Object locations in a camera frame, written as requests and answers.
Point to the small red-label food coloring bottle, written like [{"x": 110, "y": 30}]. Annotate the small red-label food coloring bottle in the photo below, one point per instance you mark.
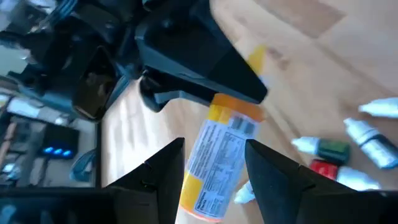
[{"x": 323, "y": 169}]

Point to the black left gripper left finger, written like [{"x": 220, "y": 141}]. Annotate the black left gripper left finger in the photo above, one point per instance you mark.
[{"x": 149, "y": 186}]

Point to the black aluminium table frame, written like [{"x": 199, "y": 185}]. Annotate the black aluminium table frame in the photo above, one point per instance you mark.
[{"x": 98, "y": 155}]

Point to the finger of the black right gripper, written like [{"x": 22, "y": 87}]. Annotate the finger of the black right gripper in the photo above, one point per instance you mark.
[
  {"x": 202, "y": 56},
  {"x": 158, "y": 93}
]

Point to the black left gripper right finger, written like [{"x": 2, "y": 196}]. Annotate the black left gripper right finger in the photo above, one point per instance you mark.
[{"x": 295, "y": 193}]

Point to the large yellow food coloring bottle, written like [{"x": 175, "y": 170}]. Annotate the large yellow food coloring bottle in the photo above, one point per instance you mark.
[
  {"x": 217, "y": 155},
  {"x": 257, "y": 59}
]

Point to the black computer tower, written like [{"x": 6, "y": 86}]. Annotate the black computer tower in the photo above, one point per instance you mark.
[{"x": 59, "y": 143}]

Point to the small green-label food coloring bottle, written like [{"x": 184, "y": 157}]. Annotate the small green-label food coloring bottle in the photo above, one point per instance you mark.
[{"x": 332, "y": 150}]

